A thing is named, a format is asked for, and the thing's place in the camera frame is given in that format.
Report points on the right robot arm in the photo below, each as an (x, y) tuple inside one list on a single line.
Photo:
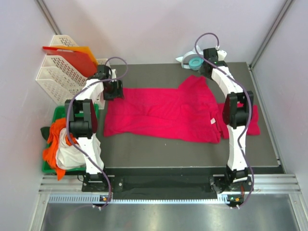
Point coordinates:
[(236, 114)]

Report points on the grey cable duct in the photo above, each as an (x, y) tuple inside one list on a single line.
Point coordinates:
[(101, 199)]

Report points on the folded pink t shirt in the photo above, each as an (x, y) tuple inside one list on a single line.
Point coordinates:
[(253, 128)]

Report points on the pink t shirt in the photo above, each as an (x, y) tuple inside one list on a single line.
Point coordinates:
[(253, 128), (186, 113)]

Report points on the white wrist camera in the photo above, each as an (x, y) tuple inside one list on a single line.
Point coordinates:
[(221, 54), (113, 74)]

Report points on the dark green cloth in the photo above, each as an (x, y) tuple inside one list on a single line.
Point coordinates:
[(45, 132)]

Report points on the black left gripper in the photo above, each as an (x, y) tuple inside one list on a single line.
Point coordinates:
[(118, 92)]

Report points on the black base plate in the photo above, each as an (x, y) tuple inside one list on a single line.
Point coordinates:
[(174, 187)]

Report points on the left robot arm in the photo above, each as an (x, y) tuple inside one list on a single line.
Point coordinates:
[(82, 121)]

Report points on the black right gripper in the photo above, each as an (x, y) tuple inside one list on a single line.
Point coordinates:
[(201, 70)]

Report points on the teal cat ear headphones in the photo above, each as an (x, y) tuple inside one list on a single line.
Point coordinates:
[(191, 60)]

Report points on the white file organizer rack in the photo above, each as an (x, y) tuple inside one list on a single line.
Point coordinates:
[(59, 79)]

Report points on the red orange folder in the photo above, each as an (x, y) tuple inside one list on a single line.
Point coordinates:
[(81, 58)]

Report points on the orange t shirt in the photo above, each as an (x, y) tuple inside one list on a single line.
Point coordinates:
[(49, 154)]

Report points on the green plastic bin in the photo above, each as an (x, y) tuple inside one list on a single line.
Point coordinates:
[(59, 112)]

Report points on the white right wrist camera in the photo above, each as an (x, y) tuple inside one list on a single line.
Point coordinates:
[(221, 54)]

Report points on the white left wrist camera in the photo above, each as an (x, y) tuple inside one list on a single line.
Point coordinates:
[(113, 74)]

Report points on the white t shirt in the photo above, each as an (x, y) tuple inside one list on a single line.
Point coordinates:
[(65, 154)]

